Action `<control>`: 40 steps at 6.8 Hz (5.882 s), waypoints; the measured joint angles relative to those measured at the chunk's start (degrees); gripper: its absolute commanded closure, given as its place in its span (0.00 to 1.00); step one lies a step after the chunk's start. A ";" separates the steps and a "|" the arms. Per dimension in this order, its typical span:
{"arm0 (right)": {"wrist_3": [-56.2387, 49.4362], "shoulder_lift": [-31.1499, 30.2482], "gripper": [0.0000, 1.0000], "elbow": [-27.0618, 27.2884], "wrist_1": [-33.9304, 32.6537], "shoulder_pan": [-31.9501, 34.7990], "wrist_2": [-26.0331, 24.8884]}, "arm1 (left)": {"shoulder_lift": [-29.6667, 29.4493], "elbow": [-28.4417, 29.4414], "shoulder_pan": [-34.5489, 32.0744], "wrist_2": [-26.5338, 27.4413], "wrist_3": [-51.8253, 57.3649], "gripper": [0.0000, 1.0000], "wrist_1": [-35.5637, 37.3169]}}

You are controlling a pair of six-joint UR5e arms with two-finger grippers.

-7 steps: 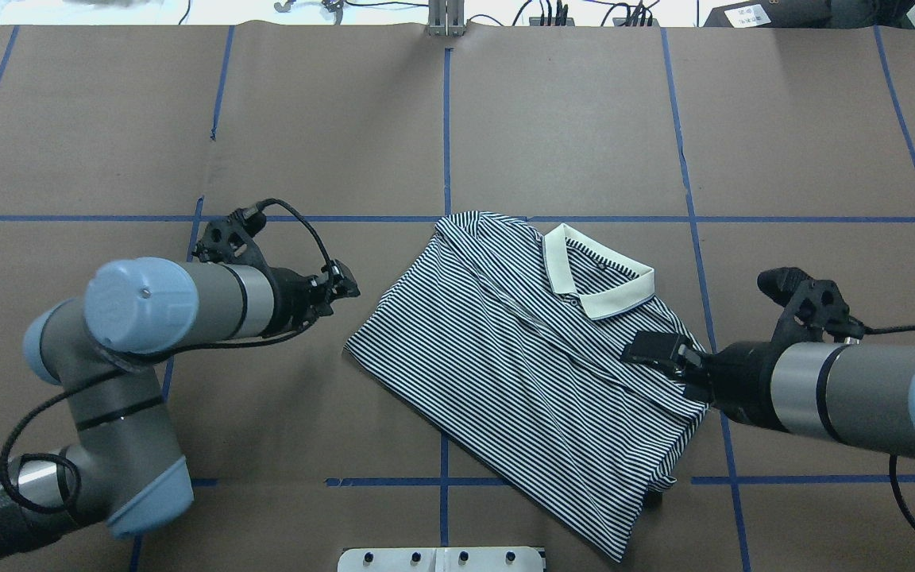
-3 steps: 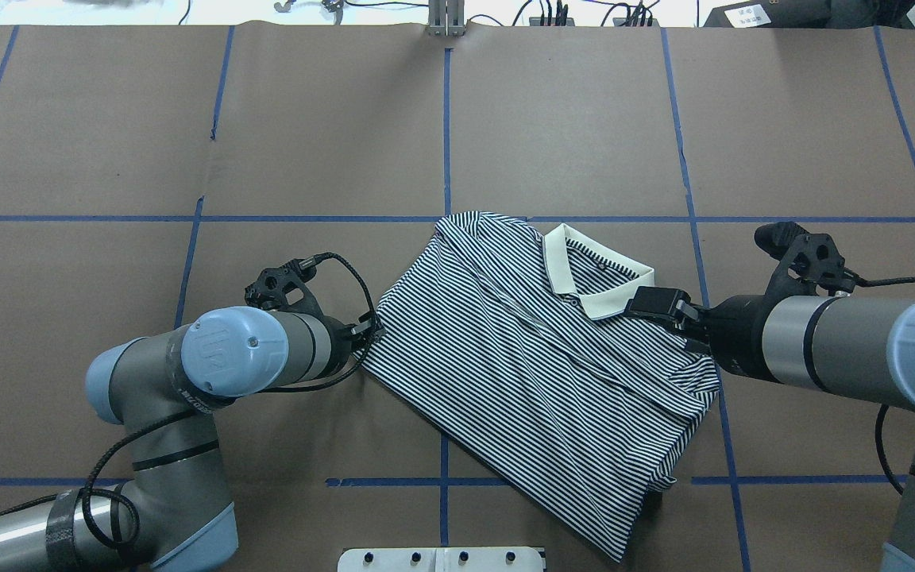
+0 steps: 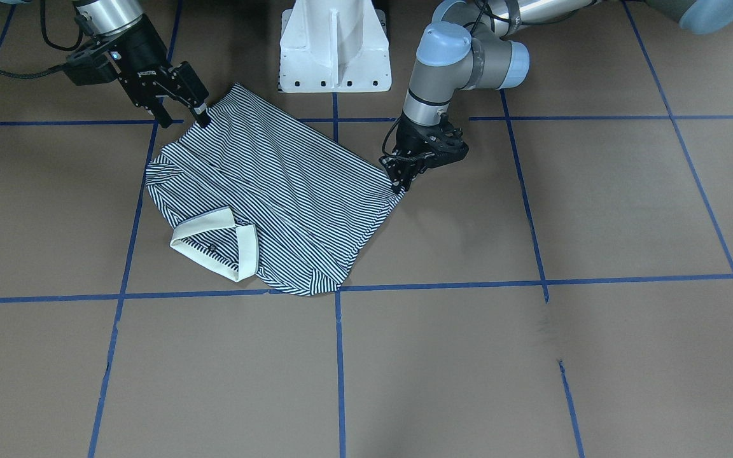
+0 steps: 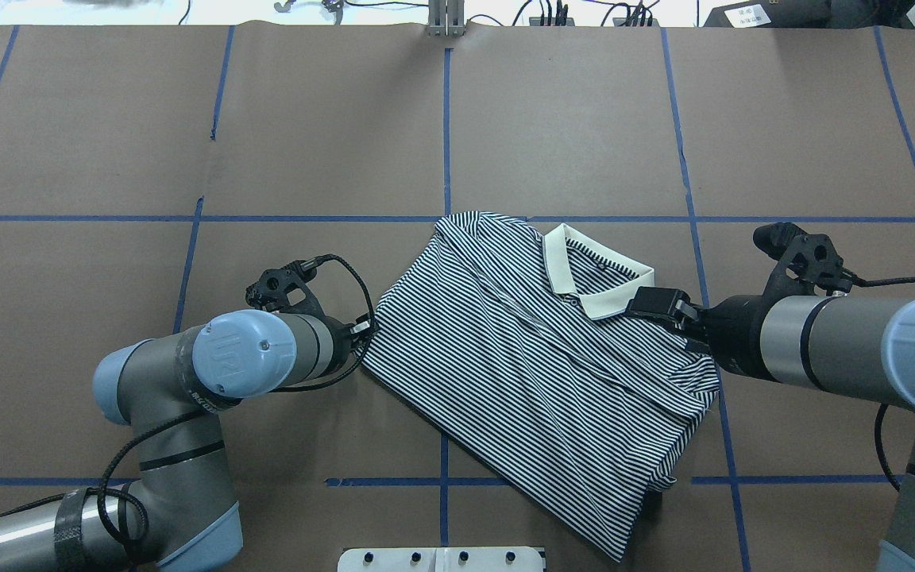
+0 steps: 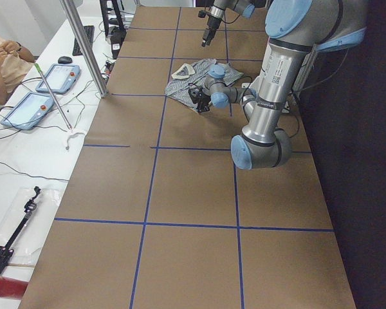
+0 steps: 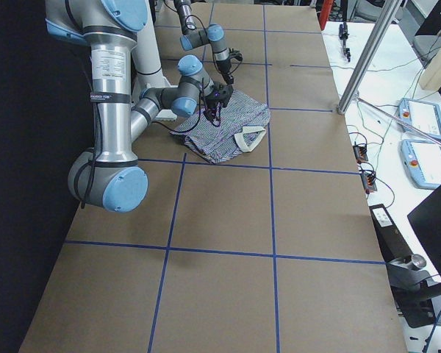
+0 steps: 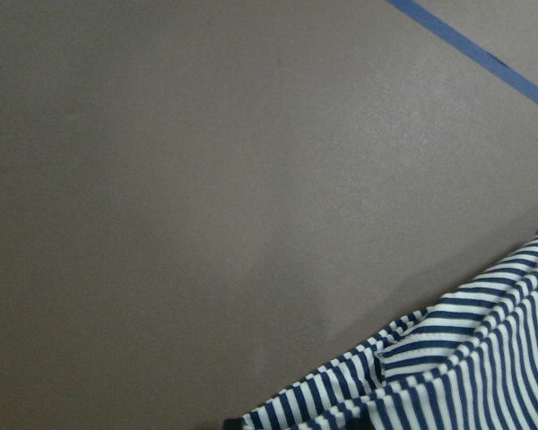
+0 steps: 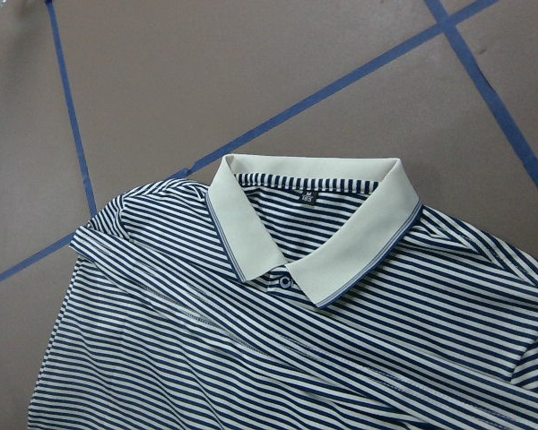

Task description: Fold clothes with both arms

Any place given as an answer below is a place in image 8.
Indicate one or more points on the navy white striped polo shirt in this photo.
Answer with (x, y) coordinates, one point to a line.
(290, 293)

